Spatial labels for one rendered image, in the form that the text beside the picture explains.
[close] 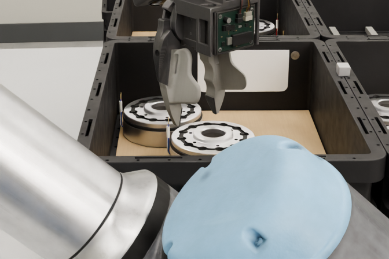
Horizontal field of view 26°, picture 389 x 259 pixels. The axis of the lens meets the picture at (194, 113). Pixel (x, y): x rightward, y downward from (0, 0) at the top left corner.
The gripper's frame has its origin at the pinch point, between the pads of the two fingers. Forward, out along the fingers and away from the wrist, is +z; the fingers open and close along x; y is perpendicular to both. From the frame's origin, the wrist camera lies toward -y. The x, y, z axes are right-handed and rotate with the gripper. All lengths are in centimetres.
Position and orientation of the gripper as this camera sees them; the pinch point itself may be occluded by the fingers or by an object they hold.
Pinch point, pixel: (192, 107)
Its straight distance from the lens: 98.1
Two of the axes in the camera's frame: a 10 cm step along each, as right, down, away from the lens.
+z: 0.0, 9.3, 3.7
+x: 7.7, -2.4, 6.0
